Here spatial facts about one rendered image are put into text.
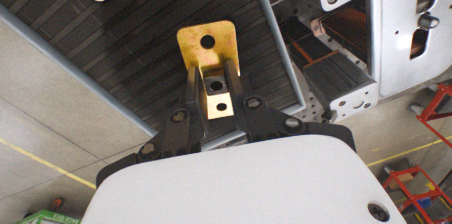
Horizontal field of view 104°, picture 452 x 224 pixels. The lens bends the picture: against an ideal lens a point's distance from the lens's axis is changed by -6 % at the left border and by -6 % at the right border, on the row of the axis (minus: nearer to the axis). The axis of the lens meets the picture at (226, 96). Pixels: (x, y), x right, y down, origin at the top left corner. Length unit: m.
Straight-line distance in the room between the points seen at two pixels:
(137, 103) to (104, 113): 1.80
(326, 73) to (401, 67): 0.16
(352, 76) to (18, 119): 2.43
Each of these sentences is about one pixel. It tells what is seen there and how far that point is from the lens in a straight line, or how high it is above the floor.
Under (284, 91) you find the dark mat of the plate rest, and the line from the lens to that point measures 0.17.
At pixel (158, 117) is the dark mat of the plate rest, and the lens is 0.18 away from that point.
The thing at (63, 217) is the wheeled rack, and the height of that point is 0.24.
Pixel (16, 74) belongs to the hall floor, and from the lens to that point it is 2.04.
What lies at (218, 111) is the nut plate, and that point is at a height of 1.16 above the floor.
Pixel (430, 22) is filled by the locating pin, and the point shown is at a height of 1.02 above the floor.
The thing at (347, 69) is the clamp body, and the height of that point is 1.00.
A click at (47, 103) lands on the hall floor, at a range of 2.13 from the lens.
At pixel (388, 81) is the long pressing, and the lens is 0.53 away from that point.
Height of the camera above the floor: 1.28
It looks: 50 degrees down
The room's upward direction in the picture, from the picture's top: 170 degrees clockwise
